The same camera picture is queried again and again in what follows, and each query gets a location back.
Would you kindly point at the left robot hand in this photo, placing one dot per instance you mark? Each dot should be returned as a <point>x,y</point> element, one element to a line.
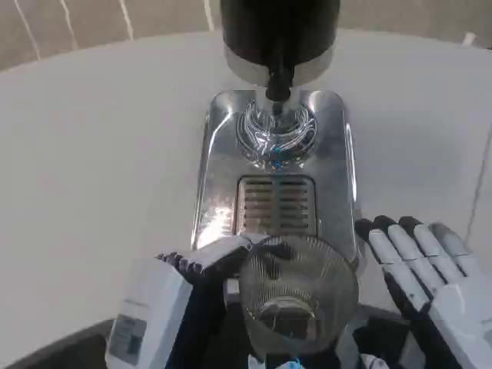
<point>153,303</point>

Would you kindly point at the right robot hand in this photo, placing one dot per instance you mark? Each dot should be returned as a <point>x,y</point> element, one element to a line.
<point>434,276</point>

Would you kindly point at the clear ribbed glass cup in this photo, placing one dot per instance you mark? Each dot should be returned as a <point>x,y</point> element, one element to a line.
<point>298,284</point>

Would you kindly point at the slotted steel drain grid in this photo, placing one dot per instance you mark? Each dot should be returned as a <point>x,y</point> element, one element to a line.
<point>275,205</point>

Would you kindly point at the steel drip tray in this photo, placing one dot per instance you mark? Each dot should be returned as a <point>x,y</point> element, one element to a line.
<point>219,161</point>

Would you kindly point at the black dispenser tap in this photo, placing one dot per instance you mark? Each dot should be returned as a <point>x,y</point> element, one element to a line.
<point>278,82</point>

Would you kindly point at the black steel drink dispenser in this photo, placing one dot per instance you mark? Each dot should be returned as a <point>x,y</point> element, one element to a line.
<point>276,34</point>

